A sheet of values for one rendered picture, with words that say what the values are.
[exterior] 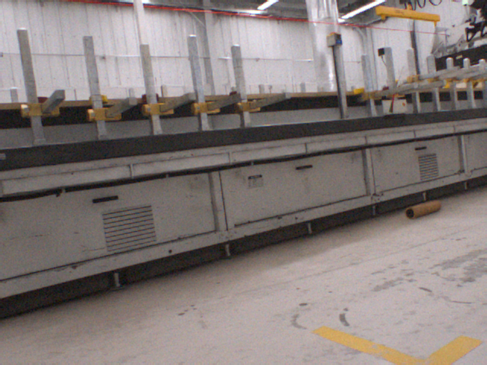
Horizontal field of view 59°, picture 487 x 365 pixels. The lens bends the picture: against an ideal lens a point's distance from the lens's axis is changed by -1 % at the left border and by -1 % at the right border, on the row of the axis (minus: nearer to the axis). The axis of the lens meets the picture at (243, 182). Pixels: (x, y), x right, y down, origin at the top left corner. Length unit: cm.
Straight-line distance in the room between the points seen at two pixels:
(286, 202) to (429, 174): 152
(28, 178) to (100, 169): 28
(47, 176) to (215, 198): 91
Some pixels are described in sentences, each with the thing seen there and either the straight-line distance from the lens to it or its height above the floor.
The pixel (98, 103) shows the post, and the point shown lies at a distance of 194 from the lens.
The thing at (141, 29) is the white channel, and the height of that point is 152.
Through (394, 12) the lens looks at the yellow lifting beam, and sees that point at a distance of 806.
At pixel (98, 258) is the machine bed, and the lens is 217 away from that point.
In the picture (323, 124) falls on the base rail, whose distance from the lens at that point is 258.
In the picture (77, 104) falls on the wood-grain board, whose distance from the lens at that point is 209.
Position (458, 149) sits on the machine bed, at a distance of 425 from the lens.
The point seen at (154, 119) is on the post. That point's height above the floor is 77.
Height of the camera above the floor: 54
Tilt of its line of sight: 3 degrees down
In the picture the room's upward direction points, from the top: 8 degrees counter-clockwise
